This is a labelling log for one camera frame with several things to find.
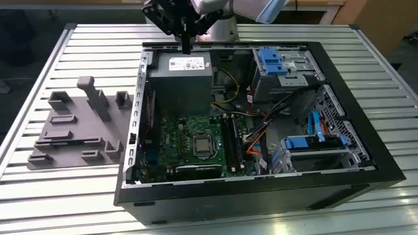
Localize silver CPU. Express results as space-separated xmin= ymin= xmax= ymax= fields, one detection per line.
xmin=195 ymin=139 xmax=213 ymax=151

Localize white framed desk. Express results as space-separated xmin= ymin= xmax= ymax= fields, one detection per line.
xmin=281 ymin=0 xmax=348 ymax=25

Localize metal disk bay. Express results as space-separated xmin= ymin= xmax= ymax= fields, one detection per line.
xmin=273 ymin=136 xmax=377 ymax=176

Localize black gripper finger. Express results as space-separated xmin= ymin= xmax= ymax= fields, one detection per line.
xmin=141 ymin=0 xmax=187 ymax=56
xmin=186 ymin=13 xmax=217 ymax=56

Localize CPU socket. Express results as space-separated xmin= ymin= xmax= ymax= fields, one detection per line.
xmin=191 ymin=132 xmax=215 ymax=158

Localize blue plastic drive latch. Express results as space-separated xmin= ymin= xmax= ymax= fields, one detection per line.
xmin=258 ymin=48 xmax=289 ymax=75

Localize yellow wires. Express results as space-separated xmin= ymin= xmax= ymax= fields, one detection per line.
xmin=210 ymin=68 xmax=241 ymax=106

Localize metal optical drive cage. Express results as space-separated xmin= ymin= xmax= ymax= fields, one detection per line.
xmin=252 ymin=47 xmax=328 ymax=103

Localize dark office chair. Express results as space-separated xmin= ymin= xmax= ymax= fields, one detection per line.
xmin=0 ymin=9 xmax=37 ymax=68

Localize brown wooden cabinet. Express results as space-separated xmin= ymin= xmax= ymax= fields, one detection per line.
xmin=333 ymin=0 xmax=418 ymax=59

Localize black open PC case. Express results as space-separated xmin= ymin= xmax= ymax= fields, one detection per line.
xmin=113 ymin=41 xmax=408 ymax=225

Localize grey parts rack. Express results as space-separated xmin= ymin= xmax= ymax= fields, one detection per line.
xmin=27 ymin=75 xmax=137 ymax=171

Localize blue flat wire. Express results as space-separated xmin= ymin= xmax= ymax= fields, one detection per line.
xmin=309 ymin=110 xmax=328 ymax=142

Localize hard disk in blue carrier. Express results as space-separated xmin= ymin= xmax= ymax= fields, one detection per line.
xmin=282 ymin=136 xmax=349 ymax=154

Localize green motherboard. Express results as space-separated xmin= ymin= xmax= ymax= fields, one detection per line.
xmin=158 ymin=113 xmax=261 ymax=182

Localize orange wire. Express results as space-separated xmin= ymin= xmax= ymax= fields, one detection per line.
xmin=246 ymin=143 xmax=264 ymax=156

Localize black cable bundle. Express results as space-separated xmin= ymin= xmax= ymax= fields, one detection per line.
xmin=244 ymin=84 xmax=320 ymax=142

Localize red twisted wire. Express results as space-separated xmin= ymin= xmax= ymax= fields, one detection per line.
xmin=146 ymin=91 xmax=155 ymax=131

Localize grey power supply unit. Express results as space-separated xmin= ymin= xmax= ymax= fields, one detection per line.
xmin=149 ymin=51 xmax=215 ymax=116

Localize black graphics card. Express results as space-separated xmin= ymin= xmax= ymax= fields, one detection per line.
xmin=173 ymin=164 xmax=223 ymax=182

